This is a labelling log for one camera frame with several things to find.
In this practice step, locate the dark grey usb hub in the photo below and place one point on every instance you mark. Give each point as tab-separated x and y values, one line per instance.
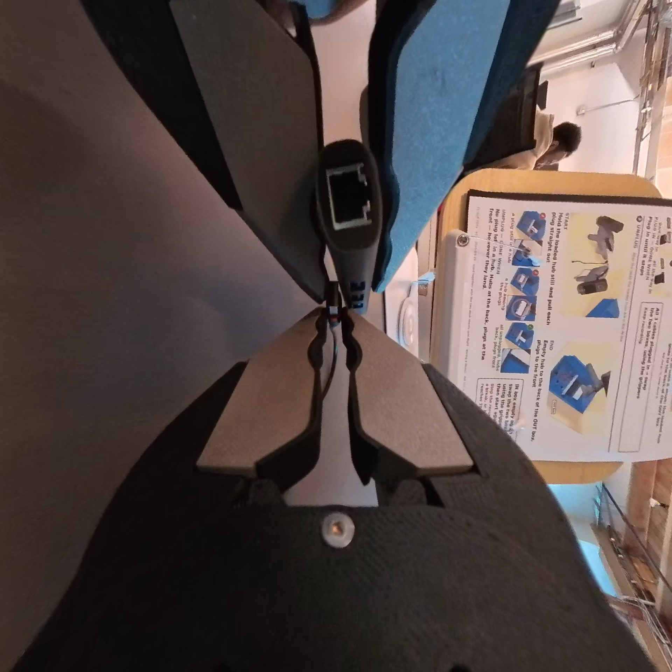
349	236

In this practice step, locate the printed instruction sheet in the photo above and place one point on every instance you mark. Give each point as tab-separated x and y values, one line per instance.
577	315

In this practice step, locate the white stand base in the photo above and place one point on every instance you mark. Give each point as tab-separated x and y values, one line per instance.
391	336

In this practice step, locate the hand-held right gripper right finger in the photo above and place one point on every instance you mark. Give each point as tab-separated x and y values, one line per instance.
409	409

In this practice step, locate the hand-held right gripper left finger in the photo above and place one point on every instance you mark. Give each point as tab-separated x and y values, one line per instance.
257	409

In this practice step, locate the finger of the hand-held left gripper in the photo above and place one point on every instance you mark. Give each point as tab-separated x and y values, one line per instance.
441	105
246	105

